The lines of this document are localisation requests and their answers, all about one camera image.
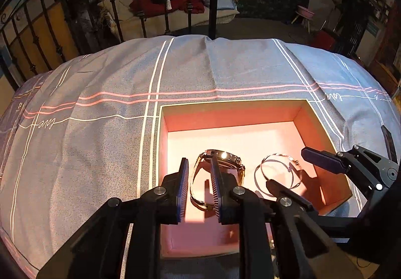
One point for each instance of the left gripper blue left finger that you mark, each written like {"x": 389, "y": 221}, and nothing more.
{"x": 181, "y": 189}

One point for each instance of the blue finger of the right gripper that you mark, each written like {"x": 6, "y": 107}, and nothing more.
{"x": 279, "y": 191}
{"x": 325, "y": 160}

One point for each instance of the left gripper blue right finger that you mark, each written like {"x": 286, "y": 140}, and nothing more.
{"x": 218, "y": 189}

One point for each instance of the black rose-gold wrist watch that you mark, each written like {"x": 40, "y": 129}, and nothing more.
{"x": 218, "y": 160}

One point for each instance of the pale green jewelry box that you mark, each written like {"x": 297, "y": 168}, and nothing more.
{"x": 267, "y": 135}

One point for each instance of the black smartphone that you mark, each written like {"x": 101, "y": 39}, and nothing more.
{"x": 390, "y": 147}

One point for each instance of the grey striped bed sheet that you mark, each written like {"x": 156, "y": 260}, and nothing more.
{"x": 88, "y": 131}

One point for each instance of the pink small stool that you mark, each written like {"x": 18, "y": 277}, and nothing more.
{"x": 306, "y": 14}

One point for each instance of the white hanging swing chair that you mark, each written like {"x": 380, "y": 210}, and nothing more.
{"x": 134, "y": 19}

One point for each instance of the red cloth on swing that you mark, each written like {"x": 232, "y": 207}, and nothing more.
{"x": 151, "y": 9}

